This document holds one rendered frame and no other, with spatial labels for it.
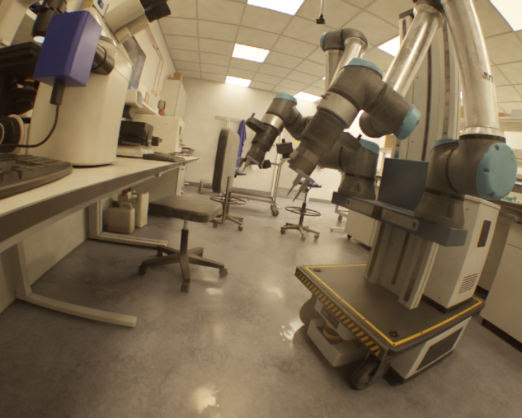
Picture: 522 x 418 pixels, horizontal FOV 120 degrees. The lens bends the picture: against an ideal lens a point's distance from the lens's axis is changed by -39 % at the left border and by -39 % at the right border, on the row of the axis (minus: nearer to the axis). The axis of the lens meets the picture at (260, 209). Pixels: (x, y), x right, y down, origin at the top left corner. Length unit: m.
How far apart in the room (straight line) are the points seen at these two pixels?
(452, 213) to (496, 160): 0.24
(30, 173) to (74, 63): 0.15
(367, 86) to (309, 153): 0.20
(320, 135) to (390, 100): 0.18
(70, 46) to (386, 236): 1.24
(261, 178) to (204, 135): 1.81
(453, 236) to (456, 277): 0.38
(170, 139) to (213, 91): 3.85
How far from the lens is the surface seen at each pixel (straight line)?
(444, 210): 0.84
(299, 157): 0.53
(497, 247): 2.82
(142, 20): 0.60
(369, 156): 1.16
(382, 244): 1.24
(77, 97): 0.46
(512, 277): 2.01
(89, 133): 0.46
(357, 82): 0.58
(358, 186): 1.14
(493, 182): 0.71
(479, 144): 0.73
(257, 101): 6.55
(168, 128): 2.81
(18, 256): 1.37
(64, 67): 0.34
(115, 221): 2.44
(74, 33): 0.36
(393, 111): 0.59
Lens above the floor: 0.79
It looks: 10 degrees down
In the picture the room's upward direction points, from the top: 9 degrees clockwise
